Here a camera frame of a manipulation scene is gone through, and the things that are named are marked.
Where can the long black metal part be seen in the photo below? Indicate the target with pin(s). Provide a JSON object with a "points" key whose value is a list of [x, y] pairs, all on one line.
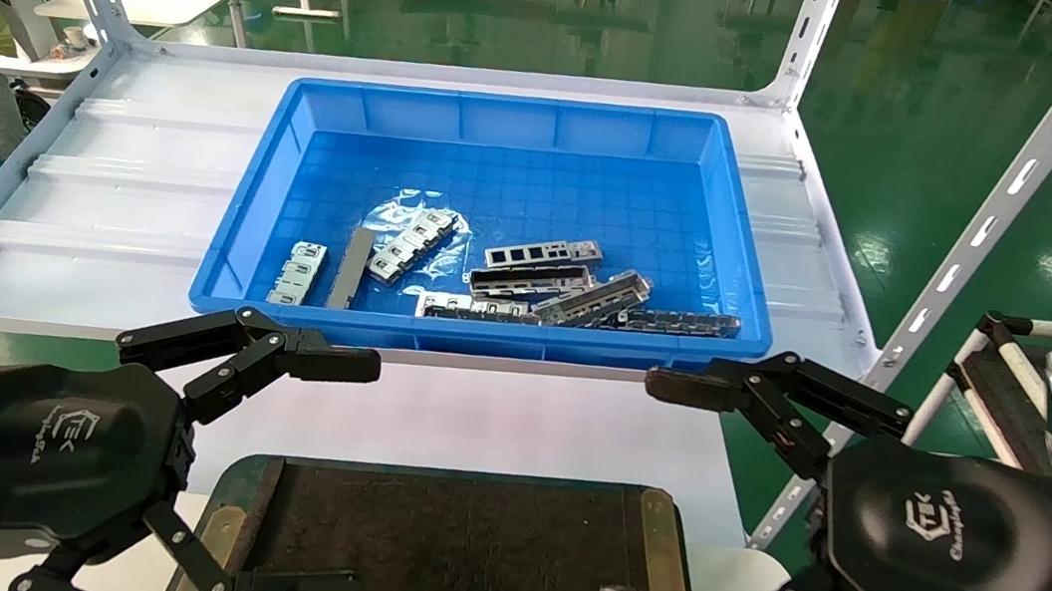
{"points": [[678, 321]]}

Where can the small white cup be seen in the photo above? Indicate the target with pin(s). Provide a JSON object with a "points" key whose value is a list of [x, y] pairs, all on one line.
{"points": [[74, 36]]}

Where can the silver slotted metal part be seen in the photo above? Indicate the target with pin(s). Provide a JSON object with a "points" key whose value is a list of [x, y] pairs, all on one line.
{"points": [[459, 306]]}

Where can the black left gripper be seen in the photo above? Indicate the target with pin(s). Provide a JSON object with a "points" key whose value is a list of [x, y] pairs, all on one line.
{"points": [[65, 450]]}

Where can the white tube frame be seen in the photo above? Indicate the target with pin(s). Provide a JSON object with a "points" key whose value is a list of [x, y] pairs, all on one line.
{"points": [[946, 387]]}

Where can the blue plastic bin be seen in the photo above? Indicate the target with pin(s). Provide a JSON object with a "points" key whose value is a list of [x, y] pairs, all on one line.
{"points": [[599, 194]]}

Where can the dark channel metal part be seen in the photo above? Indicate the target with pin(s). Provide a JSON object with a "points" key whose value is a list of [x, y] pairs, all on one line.
{"points": [[528, 282]]}

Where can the black container tray brass corners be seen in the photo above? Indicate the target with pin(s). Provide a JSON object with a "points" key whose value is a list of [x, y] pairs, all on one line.
{"points": [[455, 548]]}

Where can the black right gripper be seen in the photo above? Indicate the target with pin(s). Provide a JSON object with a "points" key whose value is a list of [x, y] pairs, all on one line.
{"points": [[937, 547]]}

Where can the white metal shelf rack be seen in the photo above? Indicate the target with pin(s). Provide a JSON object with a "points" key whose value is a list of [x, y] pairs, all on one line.
{"points": [[128, 186]]}

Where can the black padded bar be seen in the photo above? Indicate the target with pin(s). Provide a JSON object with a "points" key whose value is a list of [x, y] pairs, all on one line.
{"points": [[1010, 400]]}

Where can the small silver metal part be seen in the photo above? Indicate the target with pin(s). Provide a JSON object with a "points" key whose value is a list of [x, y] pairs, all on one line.
{"points": [[298, 273]]}

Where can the silver ribbed metal part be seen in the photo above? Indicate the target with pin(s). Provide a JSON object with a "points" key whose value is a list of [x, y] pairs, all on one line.
{"points": [[591, 299]]}

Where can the silver metal part in bag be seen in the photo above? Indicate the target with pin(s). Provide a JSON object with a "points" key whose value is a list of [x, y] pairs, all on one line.
{"points": [[410, 244]]}

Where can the grey metal bar part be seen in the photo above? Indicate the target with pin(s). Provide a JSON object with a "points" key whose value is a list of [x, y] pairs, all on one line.
{"points": [[351, 266]]}

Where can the silver perforated metal part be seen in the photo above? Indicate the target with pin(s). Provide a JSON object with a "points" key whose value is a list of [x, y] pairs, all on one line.
{"points": [[543, 253]]}

